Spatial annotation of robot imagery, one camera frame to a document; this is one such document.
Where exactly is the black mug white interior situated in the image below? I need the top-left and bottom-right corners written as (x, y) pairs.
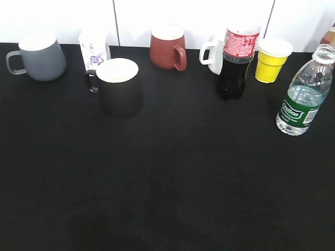
top-left (84, 58), bottom-right (143, 117)

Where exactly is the red ceramic mug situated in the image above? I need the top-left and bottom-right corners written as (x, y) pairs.
top-left (150, 24), bottom-right (187, 71)

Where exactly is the white ceramic mug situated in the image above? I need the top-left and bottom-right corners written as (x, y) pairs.
top-left (199, 35), bottom-right (225, 75)

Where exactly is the white blueberry milk carton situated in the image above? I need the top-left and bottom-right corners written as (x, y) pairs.
top-left (79, 29), bottom-right (111, 71)

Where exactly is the clear water bottle green label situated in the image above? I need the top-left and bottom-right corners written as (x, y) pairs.
top-left (276, 44), bottom-right (334, 136)

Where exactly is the grey ceramic mug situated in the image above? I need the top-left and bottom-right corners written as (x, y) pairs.
top-left (6, 33), bottom-right (67, 82)

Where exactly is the orange drink bottle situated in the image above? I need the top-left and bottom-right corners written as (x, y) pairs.
top-left (319, 26), bottom-right (335, 47)

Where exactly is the yellow paper cup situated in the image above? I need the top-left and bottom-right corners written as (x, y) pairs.
top-left (255, 38), bottom-right (293, 83)

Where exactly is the dark cola bottle red label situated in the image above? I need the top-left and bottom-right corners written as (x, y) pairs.
top-left (216, 24), bottom-right (261, 100)

